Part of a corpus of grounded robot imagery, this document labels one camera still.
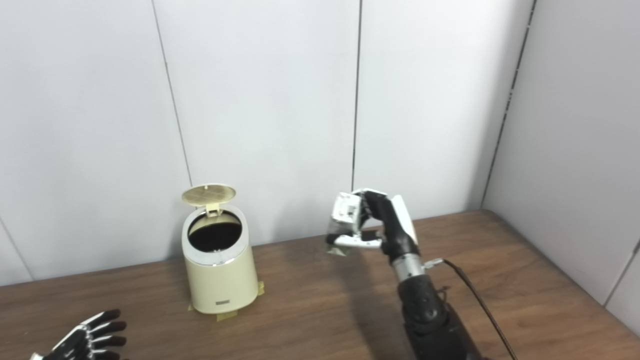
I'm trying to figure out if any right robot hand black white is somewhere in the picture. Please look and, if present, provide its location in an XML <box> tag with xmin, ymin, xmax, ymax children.
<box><xmin>326</xmin><ymin>188</ymin><xmax>421</xmax><ymax>265</ymax></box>

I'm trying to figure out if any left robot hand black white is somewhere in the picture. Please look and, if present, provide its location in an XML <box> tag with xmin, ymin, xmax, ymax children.
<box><xmin>30</xmin><ymin>309</ymin><xmax>128</xmax><ymax>360</ymax></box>

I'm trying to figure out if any white green milk carton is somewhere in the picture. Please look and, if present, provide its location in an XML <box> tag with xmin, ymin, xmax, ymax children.
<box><xmin>325</xmin><ymin>192</ymin><xmax>366</xmax><ymax>257</ymax></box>

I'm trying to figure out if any round cream bin lid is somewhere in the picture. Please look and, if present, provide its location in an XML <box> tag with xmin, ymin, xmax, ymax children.
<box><xmin>181</xmin><ymin>184</ymin><xmax>237</xmax><ymax>218</ymax></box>

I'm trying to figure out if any cream-colored bin body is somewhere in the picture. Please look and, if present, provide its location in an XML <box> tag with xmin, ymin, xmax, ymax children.
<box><xmin>181</xmin><ymin>205</ymin><xmax>260</xmax><ymax>315</ymax></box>

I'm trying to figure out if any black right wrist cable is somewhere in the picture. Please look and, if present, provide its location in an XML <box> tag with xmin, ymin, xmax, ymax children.
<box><xmin>424</xmin><ymin>258</ymin><xmax>518</xmax><ymax>360</ymax></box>

